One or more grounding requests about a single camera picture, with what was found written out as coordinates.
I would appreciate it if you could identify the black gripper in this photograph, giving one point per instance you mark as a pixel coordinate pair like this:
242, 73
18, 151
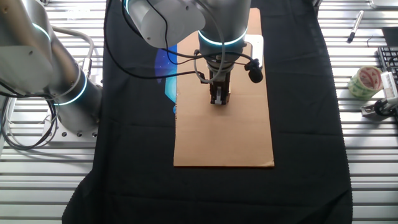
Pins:
220, 79

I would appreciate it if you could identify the small wooden block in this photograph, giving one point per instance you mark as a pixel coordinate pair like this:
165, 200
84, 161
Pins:
230, 98

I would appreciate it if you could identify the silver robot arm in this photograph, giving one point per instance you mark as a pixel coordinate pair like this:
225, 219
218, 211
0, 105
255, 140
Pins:
31, 62

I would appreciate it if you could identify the brown cardboard sheet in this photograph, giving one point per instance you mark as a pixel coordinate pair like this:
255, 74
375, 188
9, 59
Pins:
217, 137

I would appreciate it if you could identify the black cloth with blue print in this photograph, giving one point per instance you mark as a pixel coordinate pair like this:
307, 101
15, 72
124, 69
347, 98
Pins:
133, 155

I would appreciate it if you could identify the clear packing tape roll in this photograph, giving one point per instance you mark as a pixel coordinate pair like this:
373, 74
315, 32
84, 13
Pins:
360, 87

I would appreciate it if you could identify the silver black marker pen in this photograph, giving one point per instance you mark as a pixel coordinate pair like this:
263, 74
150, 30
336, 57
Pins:
357, 21

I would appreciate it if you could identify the small black hex key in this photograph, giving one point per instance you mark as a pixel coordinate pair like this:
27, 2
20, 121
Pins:
369, 40

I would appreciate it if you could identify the black keyboard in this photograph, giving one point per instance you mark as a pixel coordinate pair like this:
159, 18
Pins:
387, 59

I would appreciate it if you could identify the black box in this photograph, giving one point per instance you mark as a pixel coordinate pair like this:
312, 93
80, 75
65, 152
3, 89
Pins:
391, 36

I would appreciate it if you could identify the grey flat device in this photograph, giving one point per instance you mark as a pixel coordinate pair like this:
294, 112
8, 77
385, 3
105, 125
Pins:
384, 3

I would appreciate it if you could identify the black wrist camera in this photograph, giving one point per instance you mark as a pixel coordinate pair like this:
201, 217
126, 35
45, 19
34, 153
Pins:
255, 74

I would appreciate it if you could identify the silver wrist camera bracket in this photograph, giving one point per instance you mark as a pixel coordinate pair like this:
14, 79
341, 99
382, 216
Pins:
256, 46

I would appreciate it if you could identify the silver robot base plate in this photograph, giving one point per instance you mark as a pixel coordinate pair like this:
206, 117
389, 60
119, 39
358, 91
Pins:
71, 138

